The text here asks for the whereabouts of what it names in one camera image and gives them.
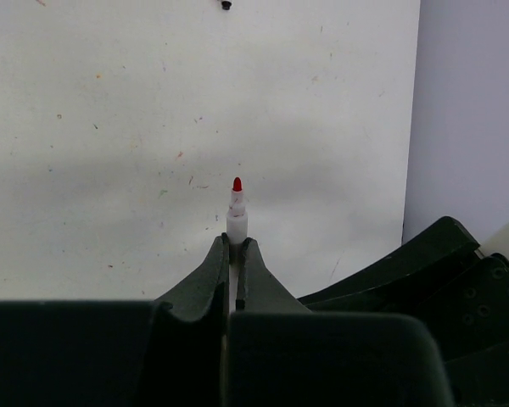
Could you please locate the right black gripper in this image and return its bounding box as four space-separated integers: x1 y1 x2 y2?
299 216 509 406

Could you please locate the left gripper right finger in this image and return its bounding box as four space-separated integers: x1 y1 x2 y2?
228 238 454 406

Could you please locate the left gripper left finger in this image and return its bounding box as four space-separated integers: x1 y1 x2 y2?
0 236 229 406

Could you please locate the white marker red tip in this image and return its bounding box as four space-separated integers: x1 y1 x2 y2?
226 177 248 245

